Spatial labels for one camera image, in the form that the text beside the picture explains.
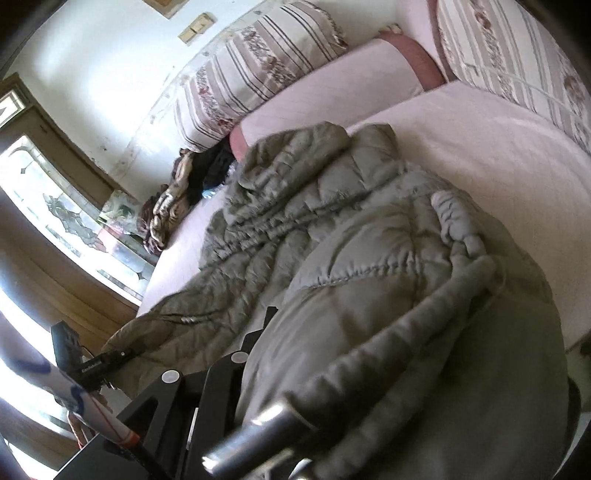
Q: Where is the wooden window frame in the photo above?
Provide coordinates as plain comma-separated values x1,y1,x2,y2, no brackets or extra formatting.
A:
0,76,139,324

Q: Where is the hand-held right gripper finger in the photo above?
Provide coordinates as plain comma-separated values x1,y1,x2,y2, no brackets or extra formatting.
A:
55,305,278,480

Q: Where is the beige wall switch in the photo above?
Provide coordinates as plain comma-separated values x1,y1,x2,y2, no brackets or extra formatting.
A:
179,14,208,44

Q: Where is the olive quilted hooded jacket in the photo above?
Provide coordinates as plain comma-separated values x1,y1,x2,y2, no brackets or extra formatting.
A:
99,121,573,480

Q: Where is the floral print cushion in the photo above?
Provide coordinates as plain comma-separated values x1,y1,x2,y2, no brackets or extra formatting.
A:
99,189,144,236

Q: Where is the stained glass window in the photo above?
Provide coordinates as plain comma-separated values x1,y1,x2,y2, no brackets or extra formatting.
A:
0,134,160,301

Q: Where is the pink bolster pillow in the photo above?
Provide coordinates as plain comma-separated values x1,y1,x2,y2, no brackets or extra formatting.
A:
229,37,446,160

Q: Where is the black cloth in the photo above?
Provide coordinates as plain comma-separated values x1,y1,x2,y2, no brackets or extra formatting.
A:
189,138,236,195

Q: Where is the large striped floral pillow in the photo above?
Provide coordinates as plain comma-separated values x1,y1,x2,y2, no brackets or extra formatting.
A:
175,0,349,153

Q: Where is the brown beige blanket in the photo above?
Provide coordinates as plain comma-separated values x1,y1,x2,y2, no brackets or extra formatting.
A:
141,150,195,252

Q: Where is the striped floral cushion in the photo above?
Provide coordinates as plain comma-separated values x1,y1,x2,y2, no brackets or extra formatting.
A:
436,0,591,155

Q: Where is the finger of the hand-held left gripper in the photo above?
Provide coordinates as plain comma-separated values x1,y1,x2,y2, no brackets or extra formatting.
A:
74,348,141,381

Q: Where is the person's left hand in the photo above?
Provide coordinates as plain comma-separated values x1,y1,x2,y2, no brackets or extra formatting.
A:
67,408,100,450

